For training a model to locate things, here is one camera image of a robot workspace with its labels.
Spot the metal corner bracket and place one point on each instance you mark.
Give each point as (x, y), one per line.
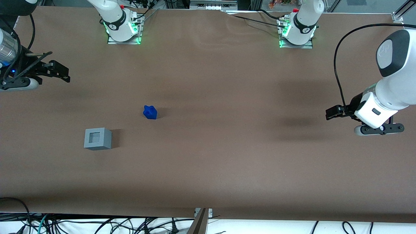
(397, 18)

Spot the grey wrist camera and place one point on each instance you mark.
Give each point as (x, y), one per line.
(359, 130)
(31, 84)

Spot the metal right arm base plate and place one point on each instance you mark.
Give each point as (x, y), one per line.
(112, 41)

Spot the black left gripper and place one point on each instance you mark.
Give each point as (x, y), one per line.
(351, 106)

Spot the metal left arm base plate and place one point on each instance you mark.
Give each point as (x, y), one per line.
(308, 46)

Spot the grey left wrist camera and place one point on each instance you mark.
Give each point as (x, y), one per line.
(359, 130)

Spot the aluminium profile post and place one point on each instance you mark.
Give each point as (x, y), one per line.
(199, 224)

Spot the blue star-shaped part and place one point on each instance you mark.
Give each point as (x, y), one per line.
(150, 112)

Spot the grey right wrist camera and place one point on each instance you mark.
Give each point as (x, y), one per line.
(31, 84)

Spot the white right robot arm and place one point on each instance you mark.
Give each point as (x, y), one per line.
(113, 16)

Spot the gray cube base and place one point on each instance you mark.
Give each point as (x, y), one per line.
(104, 143)

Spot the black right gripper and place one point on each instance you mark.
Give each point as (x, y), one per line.
(28, 67)

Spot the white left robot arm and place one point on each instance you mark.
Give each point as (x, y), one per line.
(396, 87)

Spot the brown table cover sheet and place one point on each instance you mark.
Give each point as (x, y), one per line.
(227, 130)

